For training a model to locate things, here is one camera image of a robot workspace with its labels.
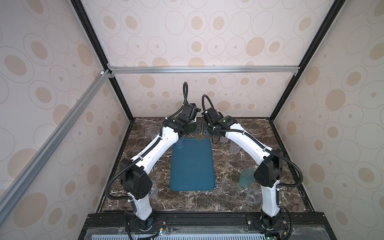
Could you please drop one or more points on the yellow tall plastic glass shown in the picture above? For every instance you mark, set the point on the yellow tall plastic glass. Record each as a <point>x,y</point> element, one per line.
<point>199,136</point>

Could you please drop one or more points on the clear faceted glass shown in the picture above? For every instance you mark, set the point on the clear faceted glass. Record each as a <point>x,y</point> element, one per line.
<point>224,140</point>
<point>154,132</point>

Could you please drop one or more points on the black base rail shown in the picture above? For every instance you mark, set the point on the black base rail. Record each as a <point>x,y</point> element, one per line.
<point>206,226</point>

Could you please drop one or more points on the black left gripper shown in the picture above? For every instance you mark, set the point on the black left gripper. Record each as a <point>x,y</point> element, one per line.
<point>195,122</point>

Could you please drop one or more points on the silver diagonal left rail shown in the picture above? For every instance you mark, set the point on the silver diagonal left rail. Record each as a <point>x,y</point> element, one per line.
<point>21,184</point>

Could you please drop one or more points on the silver horizontal back rail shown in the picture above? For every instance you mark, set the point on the silver horizontal back rail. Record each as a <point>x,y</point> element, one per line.
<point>205,70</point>

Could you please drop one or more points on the clear glass front right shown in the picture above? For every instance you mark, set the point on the clear glass front right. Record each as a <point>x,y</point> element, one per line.
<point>253,197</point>

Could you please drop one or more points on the clear faceted glass far left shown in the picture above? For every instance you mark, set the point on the clear faceted glass far left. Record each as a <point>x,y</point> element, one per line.
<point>154,132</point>

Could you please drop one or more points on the teal plastic tray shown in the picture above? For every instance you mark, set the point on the teal plastic tray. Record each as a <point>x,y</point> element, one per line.
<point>192,167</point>

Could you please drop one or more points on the clear glass near right gripper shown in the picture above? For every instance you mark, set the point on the clear glass near right gripper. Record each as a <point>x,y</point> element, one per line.
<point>234,148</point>

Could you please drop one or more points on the clear faceted glass back right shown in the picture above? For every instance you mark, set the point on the clear faceted glass back right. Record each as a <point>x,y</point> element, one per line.
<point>224,140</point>

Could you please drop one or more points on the clear glass front left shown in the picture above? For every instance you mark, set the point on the clear glass front left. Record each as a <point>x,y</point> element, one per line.
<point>154,190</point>

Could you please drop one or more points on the black corner frame post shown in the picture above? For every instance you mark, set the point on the black corner frame post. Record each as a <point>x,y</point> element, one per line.
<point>313,47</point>
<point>98,49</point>

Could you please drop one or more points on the blue tall plastic glass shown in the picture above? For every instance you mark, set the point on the blue tall plastic glass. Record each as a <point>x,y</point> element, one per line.
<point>180,143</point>

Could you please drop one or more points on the green textured plastic glass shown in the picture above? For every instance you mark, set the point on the green textured plastic glass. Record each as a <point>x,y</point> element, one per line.
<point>246,178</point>

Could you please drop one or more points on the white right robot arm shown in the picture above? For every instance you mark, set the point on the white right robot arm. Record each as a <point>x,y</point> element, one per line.
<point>269,162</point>

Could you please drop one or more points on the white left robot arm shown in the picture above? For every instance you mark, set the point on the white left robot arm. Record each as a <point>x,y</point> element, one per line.
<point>135,176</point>

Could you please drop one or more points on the black corner frame post right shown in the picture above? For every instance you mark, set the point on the black corner frame post right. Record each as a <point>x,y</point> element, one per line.
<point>313,47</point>

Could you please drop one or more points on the black corner frame post left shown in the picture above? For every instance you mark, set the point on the black corner frame post left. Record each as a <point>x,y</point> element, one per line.
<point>98,49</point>

